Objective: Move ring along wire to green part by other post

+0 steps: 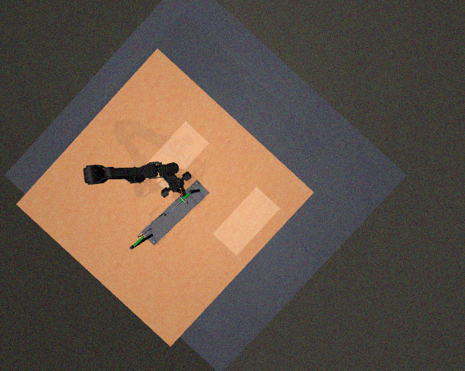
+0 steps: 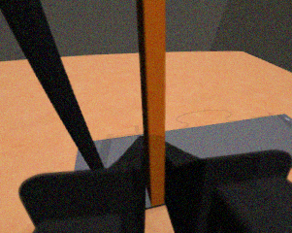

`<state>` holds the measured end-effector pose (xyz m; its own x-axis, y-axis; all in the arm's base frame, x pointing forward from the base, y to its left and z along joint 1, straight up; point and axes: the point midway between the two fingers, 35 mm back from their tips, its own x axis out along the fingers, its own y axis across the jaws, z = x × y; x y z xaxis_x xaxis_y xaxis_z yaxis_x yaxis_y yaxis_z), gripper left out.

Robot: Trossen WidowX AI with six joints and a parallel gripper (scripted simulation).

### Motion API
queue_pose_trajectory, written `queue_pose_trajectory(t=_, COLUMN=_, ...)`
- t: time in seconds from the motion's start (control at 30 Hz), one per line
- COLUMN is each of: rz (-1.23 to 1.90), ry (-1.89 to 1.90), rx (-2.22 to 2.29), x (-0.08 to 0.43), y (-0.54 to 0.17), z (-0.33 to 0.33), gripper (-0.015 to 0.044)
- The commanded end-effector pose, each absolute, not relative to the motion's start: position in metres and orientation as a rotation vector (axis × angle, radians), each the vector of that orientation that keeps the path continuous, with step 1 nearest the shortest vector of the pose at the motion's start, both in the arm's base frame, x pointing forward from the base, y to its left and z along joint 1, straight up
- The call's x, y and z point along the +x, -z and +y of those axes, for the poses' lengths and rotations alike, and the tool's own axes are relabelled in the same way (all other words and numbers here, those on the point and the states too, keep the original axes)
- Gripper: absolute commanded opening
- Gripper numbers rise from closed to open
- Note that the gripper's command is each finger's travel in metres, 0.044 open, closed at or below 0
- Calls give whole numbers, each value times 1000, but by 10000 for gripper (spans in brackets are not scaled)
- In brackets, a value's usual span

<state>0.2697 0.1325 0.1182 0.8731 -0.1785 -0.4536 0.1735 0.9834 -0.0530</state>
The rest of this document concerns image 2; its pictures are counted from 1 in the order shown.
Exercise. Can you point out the orange-brown handle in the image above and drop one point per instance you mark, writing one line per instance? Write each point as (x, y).
(152, 57)

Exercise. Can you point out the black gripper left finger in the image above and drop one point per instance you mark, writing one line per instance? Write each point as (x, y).
(117, 190)

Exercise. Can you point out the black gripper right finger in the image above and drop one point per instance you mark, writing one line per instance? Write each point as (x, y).
(191, 180)

